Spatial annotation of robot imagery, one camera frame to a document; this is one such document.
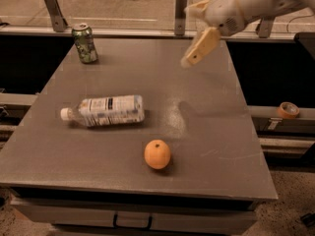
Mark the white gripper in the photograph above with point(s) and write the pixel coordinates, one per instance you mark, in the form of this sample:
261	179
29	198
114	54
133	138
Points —
225	13

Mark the clear plastic water bottle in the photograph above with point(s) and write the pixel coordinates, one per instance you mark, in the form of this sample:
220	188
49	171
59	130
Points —
106	111

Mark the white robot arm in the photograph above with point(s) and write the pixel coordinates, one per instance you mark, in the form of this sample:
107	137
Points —
253	10

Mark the orange tape roll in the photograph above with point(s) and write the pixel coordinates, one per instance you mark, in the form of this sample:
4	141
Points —
288	110

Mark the green soda can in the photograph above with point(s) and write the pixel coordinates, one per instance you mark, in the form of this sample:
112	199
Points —
84	42

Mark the orange fruit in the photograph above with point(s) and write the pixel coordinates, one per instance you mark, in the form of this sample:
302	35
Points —
157	154

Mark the middle metal railing bracket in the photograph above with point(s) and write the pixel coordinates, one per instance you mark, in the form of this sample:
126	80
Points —
180	17

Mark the metal railing bracket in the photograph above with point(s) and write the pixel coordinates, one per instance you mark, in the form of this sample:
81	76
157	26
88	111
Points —
265	26
58	22
180	17

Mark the right metal railing bracket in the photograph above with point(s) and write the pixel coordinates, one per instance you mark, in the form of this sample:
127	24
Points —
265	26

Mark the left metal railing bracket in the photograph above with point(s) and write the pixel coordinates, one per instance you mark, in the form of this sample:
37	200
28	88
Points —
58	22

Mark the grey drawer with black handle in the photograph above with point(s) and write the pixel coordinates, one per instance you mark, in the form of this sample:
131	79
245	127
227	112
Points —
94	218

